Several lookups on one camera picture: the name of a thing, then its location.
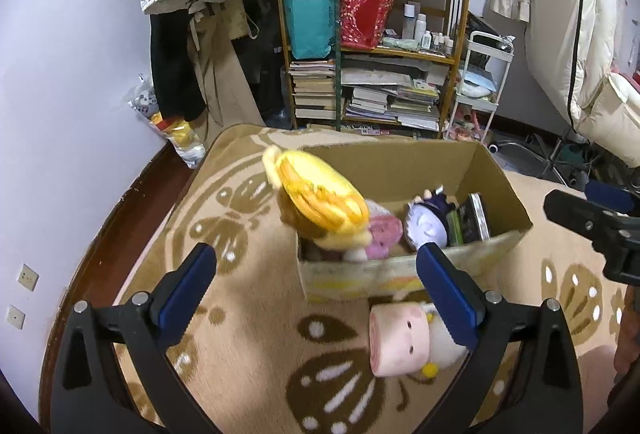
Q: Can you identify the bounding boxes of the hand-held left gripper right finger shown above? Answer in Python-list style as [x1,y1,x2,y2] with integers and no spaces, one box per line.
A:
[415,242,583,434]

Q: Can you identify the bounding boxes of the white plush toy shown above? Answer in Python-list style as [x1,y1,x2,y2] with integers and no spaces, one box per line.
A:
[420,301,468,380]

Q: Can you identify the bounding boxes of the cream padded chair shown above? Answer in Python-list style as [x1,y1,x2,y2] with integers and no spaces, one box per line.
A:
[522,0,640,165]

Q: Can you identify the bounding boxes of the plastic bag of toys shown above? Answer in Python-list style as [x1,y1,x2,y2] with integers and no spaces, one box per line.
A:
[127,74,206,170]

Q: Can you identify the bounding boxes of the black hanging pants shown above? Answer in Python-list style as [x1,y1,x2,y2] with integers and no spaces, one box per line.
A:
[150,11,207,122]

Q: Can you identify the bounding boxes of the black hanging bag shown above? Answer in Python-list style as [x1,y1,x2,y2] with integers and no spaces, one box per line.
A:
[240,0,293,125]

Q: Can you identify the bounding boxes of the beige butterfly pattern blanket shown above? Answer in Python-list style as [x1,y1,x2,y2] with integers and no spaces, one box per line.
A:
[112,124,640,434]

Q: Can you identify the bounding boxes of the wooden shelf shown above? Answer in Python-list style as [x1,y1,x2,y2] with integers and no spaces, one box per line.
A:
[269,0,473,140]

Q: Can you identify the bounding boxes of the cardboard box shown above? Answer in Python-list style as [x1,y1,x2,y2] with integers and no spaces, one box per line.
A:
[295,140,533,305]

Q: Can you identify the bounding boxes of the small green box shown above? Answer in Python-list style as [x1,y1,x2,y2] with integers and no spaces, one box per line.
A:
[445,209,466,247]

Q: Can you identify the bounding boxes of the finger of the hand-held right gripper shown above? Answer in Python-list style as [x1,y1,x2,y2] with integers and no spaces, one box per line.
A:
[584,180,640,215]
[544,189,640,287]

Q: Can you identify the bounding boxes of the red patterned bag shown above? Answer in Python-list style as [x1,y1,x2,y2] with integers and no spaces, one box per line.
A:
[339,0,397,51]

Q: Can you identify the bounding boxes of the loose pile of books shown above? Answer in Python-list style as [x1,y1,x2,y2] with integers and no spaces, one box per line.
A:
[342,56,448,132]

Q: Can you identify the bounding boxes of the pink roll plush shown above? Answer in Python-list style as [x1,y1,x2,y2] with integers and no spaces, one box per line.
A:
[369,301,432,377]

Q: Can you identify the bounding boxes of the beige hanging coat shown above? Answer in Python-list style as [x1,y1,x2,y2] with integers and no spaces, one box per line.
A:
[187,0,266,142]

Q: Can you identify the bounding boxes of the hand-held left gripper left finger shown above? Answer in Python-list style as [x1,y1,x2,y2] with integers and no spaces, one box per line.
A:
[50,242,221,434]

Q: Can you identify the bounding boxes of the tall stack of books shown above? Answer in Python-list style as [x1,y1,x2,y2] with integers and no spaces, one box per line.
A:
[287,59,338,121]

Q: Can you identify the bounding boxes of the row of cosmetic bottles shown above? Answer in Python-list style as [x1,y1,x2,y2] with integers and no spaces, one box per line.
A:
[400,1,456,57]

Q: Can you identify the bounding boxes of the pink teddy bear plush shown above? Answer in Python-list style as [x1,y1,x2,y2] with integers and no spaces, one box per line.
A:
[345,199,405,262]

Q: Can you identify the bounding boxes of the purple-haired plush doll head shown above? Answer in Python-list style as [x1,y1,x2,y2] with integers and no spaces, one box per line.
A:
[404,186,457,247]

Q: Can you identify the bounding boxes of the teal bag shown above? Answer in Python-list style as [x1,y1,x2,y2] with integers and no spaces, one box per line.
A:
[282,0,336,61]

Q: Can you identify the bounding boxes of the white trolley cart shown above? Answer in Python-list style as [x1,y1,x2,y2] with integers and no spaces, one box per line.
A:
[442,30,516,150]

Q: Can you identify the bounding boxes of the yellow plush toy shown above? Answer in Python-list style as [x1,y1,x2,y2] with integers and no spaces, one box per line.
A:
[262,145,372,251]

